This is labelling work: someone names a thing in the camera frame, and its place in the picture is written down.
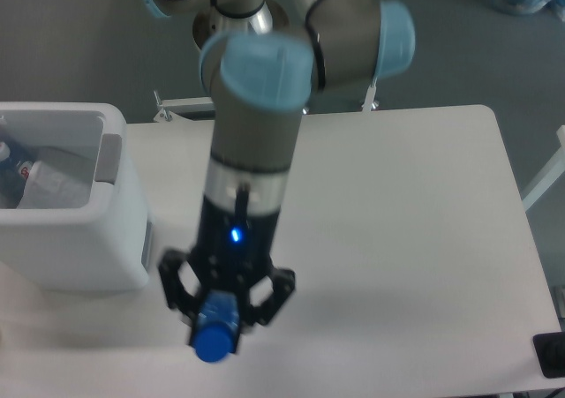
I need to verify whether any white metal base frame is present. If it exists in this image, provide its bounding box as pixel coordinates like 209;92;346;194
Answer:
153;83;381;123

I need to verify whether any white plastic bag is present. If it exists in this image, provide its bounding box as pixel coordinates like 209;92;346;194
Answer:
17;147;96;209

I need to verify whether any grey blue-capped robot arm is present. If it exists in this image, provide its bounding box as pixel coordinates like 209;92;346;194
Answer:
158;0;416;339

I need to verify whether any blue-capped plastic bottle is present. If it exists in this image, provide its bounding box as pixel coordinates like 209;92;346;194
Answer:
190;290;240;364

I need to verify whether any white frame at right edge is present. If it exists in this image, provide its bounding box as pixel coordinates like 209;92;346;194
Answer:
521;125;564;212

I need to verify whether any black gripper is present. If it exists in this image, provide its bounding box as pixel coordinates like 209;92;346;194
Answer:
157;198;296;334

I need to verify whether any white trash can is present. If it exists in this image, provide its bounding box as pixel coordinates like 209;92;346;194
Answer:
1;102;153;292

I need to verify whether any clear bottle with red label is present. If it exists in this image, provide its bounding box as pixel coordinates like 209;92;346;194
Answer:
1;127;35;208

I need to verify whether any black device at table edge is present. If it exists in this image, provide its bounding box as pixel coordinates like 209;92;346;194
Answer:
532;332;564;379

